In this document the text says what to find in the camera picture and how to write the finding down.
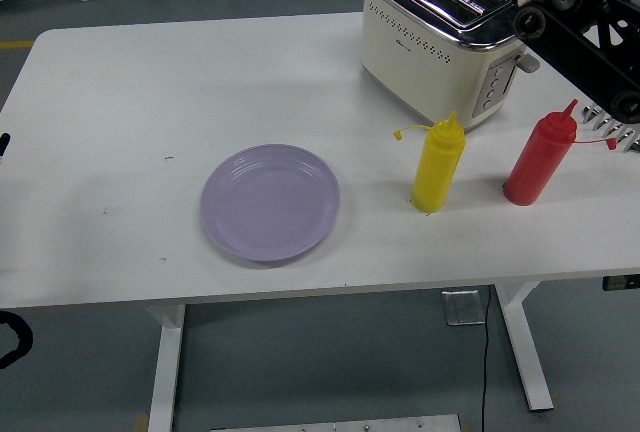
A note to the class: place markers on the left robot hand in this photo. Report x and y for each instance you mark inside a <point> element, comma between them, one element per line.
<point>4,144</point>

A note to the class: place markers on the purple round plate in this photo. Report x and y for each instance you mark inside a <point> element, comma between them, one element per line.
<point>270,202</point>

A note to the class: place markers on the cream and chrome toaster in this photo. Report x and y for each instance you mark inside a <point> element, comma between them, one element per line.
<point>422,72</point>

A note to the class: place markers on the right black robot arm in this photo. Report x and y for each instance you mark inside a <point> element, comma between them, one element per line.
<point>575,57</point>

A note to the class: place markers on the large silver metal plate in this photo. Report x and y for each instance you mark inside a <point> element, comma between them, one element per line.
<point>350,424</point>

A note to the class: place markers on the small silver floor plate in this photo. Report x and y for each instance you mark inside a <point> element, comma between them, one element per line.
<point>464,308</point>

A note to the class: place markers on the white table leg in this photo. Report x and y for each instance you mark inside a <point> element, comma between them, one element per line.
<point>167,362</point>
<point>525,347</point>

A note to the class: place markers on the yellow squeeze bottle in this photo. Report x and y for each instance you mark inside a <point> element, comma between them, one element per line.
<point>435,172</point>

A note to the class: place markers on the red squeeze bottle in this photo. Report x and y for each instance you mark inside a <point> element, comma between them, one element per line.
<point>535,162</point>

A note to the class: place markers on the silver metal toast rack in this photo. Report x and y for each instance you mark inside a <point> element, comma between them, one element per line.
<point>612,127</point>

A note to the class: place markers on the black table control panel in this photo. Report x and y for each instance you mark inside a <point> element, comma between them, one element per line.
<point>620,283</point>

